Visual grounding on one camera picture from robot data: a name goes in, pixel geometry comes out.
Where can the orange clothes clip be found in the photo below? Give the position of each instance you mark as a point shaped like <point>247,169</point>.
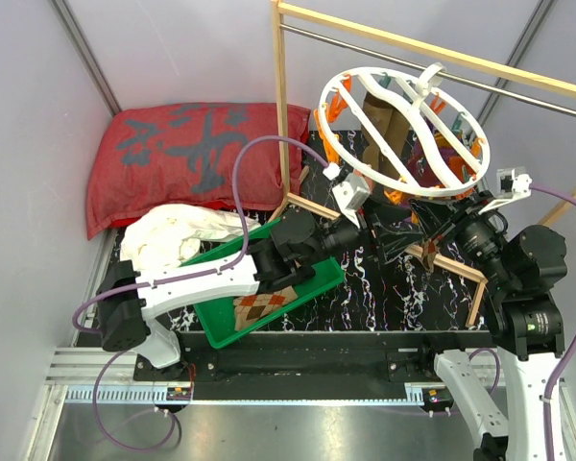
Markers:
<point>396,197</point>

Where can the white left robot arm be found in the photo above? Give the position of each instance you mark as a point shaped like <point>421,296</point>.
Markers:
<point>244,284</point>

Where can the wooden clothes rack frame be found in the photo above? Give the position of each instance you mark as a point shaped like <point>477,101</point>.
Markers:
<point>501,71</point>

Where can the red patterned pillow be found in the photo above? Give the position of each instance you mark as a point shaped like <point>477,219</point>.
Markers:
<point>199,154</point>

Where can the white crumpled cloth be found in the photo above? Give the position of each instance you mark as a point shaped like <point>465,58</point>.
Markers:
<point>169,235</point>

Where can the green plastic bin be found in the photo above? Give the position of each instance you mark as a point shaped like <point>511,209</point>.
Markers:
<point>217,316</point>

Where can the orange hanging sock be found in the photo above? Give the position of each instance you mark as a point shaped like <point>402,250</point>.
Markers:
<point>461,165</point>

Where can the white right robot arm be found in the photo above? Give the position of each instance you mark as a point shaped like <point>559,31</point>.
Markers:
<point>525,324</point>

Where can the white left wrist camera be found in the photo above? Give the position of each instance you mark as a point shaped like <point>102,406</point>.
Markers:
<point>350,191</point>

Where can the black mounting rail base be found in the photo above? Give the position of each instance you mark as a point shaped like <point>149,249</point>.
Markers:
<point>272,368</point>

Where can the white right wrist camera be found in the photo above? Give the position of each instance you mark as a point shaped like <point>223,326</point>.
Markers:
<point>514,184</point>

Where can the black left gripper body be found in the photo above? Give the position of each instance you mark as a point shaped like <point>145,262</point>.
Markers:
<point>343,233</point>

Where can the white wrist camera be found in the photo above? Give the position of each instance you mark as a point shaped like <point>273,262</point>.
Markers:
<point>514,184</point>
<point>350,191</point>

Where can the purple yellow hanging sock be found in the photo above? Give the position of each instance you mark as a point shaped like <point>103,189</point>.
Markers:
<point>420,169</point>

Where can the white round clip hanger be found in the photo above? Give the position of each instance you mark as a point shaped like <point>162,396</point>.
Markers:
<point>407,94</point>

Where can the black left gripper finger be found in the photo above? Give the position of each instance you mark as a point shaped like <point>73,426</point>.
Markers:
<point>389,244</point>
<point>382,217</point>

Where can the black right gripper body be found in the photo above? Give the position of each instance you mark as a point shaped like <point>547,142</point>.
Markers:
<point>476,233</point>

